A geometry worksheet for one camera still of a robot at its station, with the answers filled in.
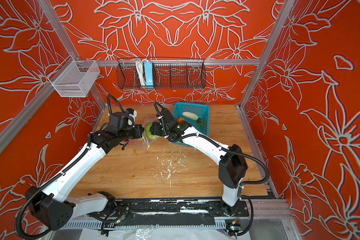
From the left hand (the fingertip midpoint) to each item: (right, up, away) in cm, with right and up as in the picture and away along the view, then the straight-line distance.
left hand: (144, 127), depth 76 cm
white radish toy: (+27, +7, +32) cm, 43 cm away
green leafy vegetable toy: (+34, +2, +31) cm, 46 cm away
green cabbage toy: (+1, -1, +2) cm, 3 cm away
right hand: (+3, -1, +3) cm, 4 cm away
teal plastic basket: (+36, +10, +33) cm, 50 cm away
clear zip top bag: (+2, -4, 0) cm, 5 cm away
